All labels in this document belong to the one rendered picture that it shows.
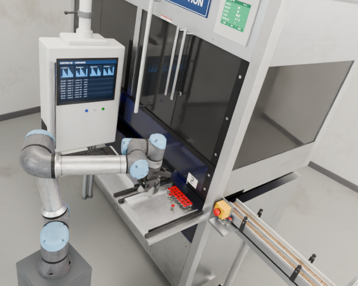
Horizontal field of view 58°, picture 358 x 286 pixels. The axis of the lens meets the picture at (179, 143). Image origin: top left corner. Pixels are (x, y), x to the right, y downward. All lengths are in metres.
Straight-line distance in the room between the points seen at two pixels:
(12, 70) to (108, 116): 2.03
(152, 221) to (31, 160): 0.79
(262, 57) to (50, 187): 1.07
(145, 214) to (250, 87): 0.89
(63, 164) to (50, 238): 0.39
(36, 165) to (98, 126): 1.15
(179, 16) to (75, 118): 0.98
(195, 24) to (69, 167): 0.96
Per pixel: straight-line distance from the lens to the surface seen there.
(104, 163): 1.27
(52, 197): 1.54
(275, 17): 1.43
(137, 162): 1.27
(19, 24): 4.08
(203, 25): 1.70
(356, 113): 4.36
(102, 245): 2.82
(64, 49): 2.06
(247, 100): 1.51
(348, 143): 4.48
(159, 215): 1.85
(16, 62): 4.18
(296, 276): 1.80
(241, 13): 1.52
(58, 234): 1.55
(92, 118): 2.32
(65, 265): 1.67
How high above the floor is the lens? 2.17
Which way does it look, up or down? 31 degrees down
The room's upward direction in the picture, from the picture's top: 13 degrees clockwise
